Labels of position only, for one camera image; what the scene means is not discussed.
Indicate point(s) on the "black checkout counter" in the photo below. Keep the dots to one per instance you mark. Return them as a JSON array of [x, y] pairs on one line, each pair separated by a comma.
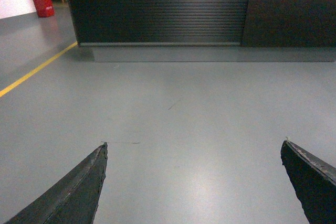
[[206, 30]]

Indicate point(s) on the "red fire extinguisher box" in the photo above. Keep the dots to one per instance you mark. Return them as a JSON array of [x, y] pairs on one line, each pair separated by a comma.
[[44, 8]]

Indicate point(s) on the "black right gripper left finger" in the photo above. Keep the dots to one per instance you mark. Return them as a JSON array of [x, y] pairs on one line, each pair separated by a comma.
[[74, 198]]

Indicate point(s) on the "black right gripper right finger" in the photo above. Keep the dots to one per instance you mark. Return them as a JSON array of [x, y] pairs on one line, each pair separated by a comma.
[[313, 181]]

